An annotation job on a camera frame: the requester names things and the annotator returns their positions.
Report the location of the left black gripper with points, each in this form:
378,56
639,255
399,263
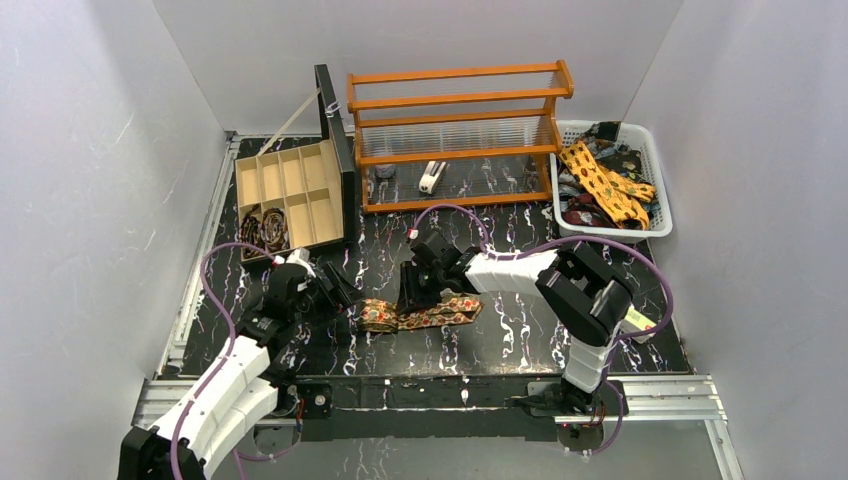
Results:
337,291

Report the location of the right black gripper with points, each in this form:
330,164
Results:
411,287

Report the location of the colourful floral patterned tie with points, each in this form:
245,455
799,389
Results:
379,316

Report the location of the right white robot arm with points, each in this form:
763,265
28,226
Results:
587,296

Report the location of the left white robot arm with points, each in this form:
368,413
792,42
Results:
247,380

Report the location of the white stapler-like object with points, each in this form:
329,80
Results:
431,176

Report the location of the rolled brown patterned tie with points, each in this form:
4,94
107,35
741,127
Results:
274,230

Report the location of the grey round object on shelf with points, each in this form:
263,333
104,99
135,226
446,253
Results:
384,171

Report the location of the black compartment tie box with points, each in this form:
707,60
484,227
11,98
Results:
313,184

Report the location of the rolled dark patterned tie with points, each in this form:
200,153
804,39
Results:
250,227

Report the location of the orange wooden shelf rack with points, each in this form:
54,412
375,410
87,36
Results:
495,127

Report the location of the dark red tie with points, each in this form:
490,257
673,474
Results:
583,210

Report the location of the yellow patterned tie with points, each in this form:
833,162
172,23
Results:
616,184

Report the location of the small white cardboard box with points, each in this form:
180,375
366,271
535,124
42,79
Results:
637,326

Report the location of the white plastic basket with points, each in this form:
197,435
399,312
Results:
606,138

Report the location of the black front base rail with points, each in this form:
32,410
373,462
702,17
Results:
452,406

